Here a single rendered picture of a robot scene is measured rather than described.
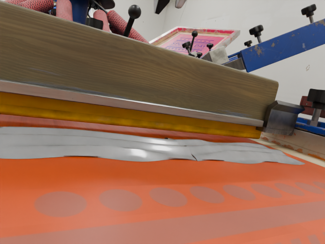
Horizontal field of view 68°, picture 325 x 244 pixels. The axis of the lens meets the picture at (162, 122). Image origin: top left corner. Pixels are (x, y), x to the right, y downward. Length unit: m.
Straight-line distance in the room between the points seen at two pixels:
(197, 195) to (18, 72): 0.19
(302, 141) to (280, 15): 2.54
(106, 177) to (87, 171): 0.01
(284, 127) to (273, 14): 2.61
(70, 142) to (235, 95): 0.24
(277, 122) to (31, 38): 0.35
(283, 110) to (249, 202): 0.27
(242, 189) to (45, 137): 0.15
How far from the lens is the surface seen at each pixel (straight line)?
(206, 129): 0.36
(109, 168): 0.17
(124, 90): 0.27
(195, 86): 0.32
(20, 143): 0.20
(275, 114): 0.42
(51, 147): 0.19
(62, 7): 0.91
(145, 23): 4.86
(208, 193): 0.17
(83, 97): 0.25
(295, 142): 0.47
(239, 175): 0.22
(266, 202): 0.18
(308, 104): 1.38
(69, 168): 0.17
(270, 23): 2.98
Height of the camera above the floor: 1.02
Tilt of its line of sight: 9 degrees down
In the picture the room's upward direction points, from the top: 12 degrees clockwise
